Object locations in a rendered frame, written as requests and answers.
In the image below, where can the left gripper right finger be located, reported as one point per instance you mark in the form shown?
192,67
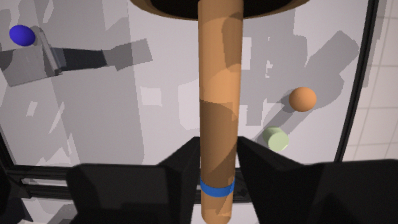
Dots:
282,194

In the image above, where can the pale green cylinder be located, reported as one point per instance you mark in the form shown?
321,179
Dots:
275,138

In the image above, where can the orange ball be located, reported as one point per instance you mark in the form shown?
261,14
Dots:
302,99

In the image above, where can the tan cylindrical bar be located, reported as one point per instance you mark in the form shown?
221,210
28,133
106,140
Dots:
220,33

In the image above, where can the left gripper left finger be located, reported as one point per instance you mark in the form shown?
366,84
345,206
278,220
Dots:
169,191

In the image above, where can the blue oval ball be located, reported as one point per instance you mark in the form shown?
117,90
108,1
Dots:
22,35

